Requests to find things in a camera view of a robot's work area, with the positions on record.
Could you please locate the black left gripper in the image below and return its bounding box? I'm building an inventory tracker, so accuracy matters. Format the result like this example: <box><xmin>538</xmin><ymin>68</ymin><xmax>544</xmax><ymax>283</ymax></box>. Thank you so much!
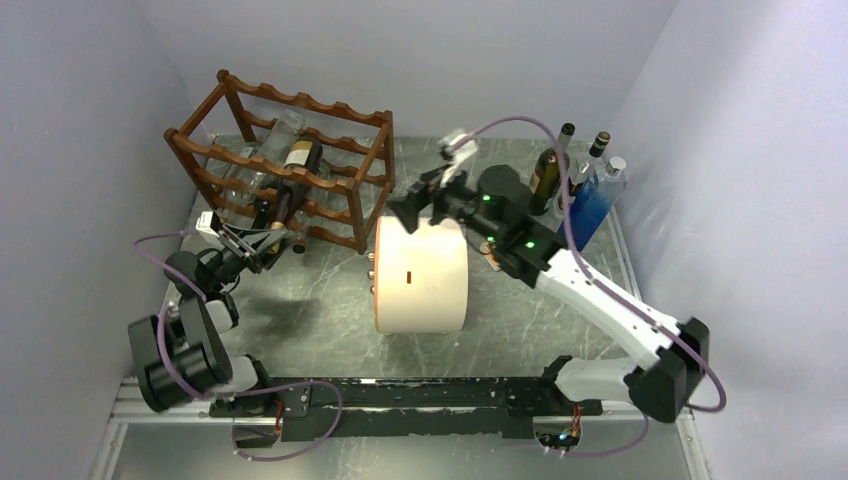
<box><xmin>205</xmin><ymin>223</ymin><xmax>292</xmax><ymax>293</ymax></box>

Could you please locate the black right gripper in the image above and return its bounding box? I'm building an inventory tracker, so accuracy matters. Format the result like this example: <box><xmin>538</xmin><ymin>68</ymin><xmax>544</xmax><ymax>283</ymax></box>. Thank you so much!
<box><xmin>384</xmin><ymin>158</ymin><xmax>502</xmax><ymax>246</ymax></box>

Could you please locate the dark bottle white label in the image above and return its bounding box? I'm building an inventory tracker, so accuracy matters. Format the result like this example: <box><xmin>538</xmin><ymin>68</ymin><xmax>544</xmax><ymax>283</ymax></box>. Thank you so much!
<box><xmin>264</xmin><ymin>137</ymin><xmax>325</xmax><ymax>250</ymax></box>

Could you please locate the dark green wine bottle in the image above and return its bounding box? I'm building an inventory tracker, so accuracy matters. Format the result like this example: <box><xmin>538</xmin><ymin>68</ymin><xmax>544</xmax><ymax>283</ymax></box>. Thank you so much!
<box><xmin>529</xmin><ymin>122</ymin><xmax>576</xmax><ymax>216</ymax></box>

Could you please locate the clear glass liquor bottle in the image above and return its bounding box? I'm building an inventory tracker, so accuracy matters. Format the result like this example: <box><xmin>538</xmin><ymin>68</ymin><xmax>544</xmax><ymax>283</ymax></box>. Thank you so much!
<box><xmin>559</xmin><ymin>124</ymin><xmax>611</xmax><ymax>205</ymax></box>

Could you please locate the blue boxed bottle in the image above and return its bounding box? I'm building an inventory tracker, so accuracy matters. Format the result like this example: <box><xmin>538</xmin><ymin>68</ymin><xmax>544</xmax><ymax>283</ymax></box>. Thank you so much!
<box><xmin>569</xmin><ymin>156</ymin><xmax>627</xmax><ymax>251</ymax></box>

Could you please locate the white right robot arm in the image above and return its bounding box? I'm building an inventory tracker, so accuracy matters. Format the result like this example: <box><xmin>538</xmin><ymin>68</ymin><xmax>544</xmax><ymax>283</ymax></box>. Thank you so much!
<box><xmin>386</xmin><ymin>165</ymin><xmax>710</xmax><ymax>423</ymax></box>

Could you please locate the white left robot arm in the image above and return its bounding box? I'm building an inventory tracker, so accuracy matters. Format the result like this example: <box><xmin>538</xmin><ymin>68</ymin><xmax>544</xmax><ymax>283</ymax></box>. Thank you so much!
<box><xmin>128</xmin><ymin>212</ymin><xmax>289</xmax><ymax>416</ymax></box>

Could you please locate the clear empty glass bottle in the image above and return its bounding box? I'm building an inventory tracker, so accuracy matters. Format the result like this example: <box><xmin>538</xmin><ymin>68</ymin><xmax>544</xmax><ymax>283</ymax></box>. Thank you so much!
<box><xmin>224</xmin><ymin>109</ymin><xmax>305</xmax><ymax>206</ymax></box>

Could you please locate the brown wooden wine rack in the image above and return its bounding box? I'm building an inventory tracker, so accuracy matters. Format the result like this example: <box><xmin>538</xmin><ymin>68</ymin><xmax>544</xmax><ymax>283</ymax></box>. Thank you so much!
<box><xmin>164</xmin><ymin>69</ymin><xmax>395</xmax><ymax>254</ymax></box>

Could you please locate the orange patterned small card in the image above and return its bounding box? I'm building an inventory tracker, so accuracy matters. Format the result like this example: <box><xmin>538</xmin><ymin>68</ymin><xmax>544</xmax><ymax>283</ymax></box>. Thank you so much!
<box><xmin>478</xmin><ymin>241</ymin><xmax>501</xmax><ymax>271</ymax></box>

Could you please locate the white cylindrical container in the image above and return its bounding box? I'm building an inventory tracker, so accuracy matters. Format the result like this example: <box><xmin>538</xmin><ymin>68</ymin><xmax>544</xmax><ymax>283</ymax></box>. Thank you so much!
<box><xmin>373</xmin><ymin>216</ymin><xmax>469</xmax><ymax>334</ymax></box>

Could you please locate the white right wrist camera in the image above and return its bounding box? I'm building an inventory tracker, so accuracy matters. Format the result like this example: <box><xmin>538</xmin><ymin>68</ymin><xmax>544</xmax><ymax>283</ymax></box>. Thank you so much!
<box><xmin>439</xmin><ymin>129</ymin><xmax>479</xmax><ymax>188</ymax></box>

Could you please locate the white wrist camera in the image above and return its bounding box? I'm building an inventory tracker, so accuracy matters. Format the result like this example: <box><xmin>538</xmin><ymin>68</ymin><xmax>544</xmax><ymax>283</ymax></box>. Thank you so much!
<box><xmin>195</xmin><ymin>210</ymin><xmax>221</xmax><ymax>244</ymax></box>
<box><xmin>439</xmin><ymin>129</ymin><xmax>479</xmax><ymax>188</ymax></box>

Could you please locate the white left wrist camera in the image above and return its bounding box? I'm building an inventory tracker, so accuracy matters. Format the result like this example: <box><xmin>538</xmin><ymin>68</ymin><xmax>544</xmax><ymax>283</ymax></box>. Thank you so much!
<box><xmin>195</xmin><ymin>210</ymin><xmax>221</xmax><ymax>244</ymax></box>

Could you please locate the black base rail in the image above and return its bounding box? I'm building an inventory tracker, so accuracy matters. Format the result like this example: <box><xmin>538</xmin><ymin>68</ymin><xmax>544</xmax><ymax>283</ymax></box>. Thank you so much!
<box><xmin>209</xmin><ymin>377</ymin><xmax>603</xmax><ymax>442</ymax></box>

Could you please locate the aluminium frame rail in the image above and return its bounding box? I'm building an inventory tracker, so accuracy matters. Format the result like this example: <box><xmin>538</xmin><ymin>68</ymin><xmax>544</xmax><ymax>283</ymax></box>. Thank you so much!
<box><xmin>89</xmin><ymin>374</ymin><xmax>704</xmax><ymax>480</ymax></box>

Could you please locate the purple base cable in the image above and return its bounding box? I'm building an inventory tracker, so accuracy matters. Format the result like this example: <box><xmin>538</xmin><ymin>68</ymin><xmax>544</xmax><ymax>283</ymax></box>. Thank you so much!
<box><xmin>229</xmin><ymin>380</ymin><xmax>344</xmax><ymax>464</ymax></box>

